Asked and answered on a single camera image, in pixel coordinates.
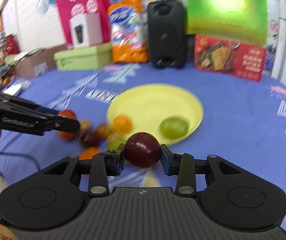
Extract orange tangerine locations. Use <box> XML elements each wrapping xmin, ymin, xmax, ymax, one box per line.
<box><xmin>79</xmin><ymin>147</ymin><xmax>102</xmax><ymax>160</ymax></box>

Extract dark red plum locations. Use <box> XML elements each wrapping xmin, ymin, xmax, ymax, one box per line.
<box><xmin>124</xmin><ymin>132</ymin><xmax>161</xmax><ymax>169</ymax></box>

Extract red apple fruit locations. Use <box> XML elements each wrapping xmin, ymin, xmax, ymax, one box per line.
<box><xmin>58</xmin><ymin>109</ymin><xmax>78</xmax><ymax>141</ymax></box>

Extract green mango on cloth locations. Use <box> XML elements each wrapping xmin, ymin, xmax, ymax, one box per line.
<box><xmin>107</xmin><ymin>138</ymin><xmax>126</xmax><ymax>151</ymax></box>

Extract small yellow plum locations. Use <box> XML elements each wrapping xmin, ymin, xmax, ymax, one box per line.
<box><xmin>79</xmin><ymin>119</ymin><xmax>91</xmax><ymax>131</ymax></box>

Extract red yellow plum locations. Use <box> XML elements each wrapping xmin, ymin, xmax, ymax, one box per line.
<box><xmin>94</xmin><ymin>123</ymin><xmax>111</xmax><ymax>140</ymax></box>

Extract dark plum on cloth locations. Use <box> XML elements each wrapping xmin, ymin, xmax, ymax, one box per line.
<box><xmin>79</xmin><ymin>129</ymin><xmax>100</xmax><ymax>148</ymax></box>

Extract green fruit in plate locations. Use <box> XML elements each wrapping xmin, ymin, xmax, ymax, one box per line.
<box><xmin>159</xmin><ymin>116</ymin><xmax>189</xmax><ymax>139</ymax></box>

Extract small orange kumquat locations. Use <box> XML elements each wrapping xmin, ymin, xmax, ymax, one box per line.
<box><xmin>112</xmin><ymin>115</ymin><xmax>132</xmax><ymax>134</ymax></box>

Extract brown cardboard box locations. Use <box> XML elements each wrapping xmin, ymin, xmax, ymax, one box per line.
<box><xmin>15</xmin><ymin>44</ymin><xmax>67</xmax><ymax>78</ymax></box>

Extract red kettle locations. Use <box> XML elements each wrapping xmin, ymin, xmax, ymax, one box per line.
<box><xmin>6</xmin><ymin>34</ymin><xmax>20</xmax><ymax>56</ymax></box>

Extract yellow plate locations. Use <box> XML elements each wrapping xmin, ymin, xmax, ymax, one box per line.
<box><xmin>106</xmin><ymin>83</ymin><xmax>204</xmax><ymax>145</ymax></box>

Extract light green shoe box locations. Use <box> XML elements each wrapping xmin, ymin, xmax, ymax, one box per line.
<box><xmin>54</xmin><ymin>43</ymin><xmax>112</xmax><ymax>71</ymax></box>

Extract blue patterned tablecloth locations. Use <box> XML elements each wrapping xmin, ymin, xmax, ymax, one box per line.
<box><xmin>0</xmin><ymin>62</ymin><xmax>286</xmax><ymax>239</ymax></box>

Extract white cup box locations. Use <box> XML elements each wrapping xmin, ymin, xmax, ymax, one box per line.
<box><xmin>70</xmin><ymin>12</ymin><xmax>103</xmax><ymax>48</ymax></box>

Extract red cracker box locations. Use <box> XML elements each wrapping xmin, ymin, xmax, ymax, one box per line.
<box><xmin>194</xmin><ymin>35</ymin><xmax>266</xmax><ymax>82</ymax></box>

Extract pink gift bag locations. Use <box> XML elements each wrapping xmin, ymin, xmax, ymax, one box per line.
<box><xmin>56</xmin><ymin>0</ymin><xmax>111</xmax><ymax>44</ymax></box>

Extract orange paper cup pack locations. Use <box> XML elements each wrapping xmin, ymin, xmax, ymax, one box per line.
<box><xmin>108</xmin><ymin>0</ymin><xmax>149</xmax><ymax>63</ymax></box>

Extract black speaker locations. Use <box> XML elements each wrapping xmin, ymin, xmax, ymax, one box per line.
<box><xmin>148</xmin><ymin>0</ymin><xmax>187</xmax><ymax>69</ymax></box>

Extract green glossy gift box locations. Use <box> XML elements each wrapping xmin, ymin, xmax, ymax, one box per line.
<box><xmin>187</xmin><ymin>0</ymin><xmax>268</xmax><ymax>46</ymax></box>

